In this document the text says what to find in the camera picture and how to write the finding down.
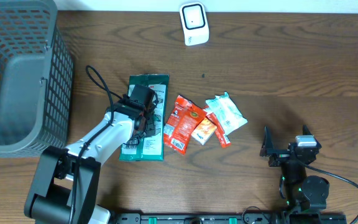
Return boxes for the red snack bag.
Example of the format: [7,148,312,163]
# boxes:
[163,95,206,155]

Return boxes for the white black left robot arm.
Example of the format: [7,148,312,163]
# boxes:
[24,85,158,223]

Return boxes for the mint green snack packet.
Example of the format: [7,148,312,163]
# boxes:
[206,91,248,135]

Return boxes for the grey plastic mesh basket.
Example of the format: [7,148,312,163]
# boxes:
[0,0,74,157]

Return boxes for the orange white small packet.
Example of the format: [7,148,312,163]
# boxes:
[191,118,217,145]

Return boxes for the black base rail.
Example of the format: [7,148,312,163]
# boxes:
[108,212,347,224]

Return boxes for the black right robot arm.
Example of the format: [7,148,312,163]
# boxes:
[260,125,329,213]

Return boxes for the white barcode scanner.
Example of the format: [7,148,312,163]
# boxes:
[179,2,209,46]

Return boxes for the green white packet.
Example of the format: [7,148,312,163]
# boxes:
[119,74,169,161]

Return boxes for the red stick packet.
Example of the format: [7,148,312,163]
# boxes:
[203,105,231,148]

